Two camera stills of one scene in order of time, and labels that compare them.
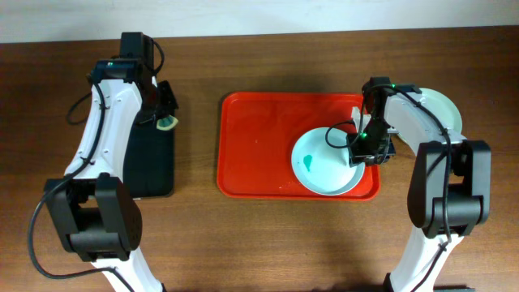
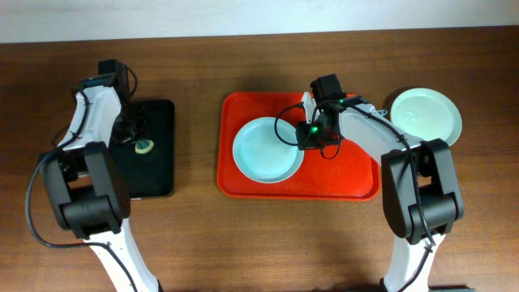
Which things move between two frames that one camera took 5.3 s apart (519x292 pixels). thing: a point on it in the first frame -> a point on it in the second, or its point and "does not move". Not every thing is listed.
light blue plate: x=320 y=162 -> x=260 y=156
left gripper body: x=165 y=104 -> x=132 y=132
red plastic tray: x=258 y=133 does not move
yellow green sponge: x=166 y=123 -> x=143 y=145
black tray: x=148 y=161 does not move
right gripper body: x=371 y=158 -> x=310 y=138
